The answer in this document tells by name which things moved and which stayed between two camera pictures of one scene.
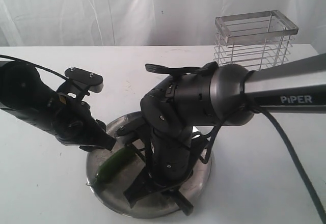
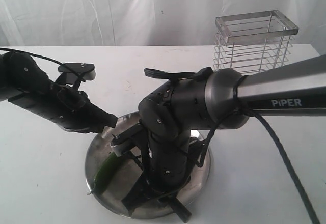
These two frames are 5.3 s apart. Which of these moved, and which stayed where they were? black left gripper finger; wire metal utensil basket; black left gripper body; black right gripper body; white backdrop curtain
Moved: black left gripper body; black left gripper finger
Stayed: black right gripper body; white backdrop curtain; wire metal utensil basket
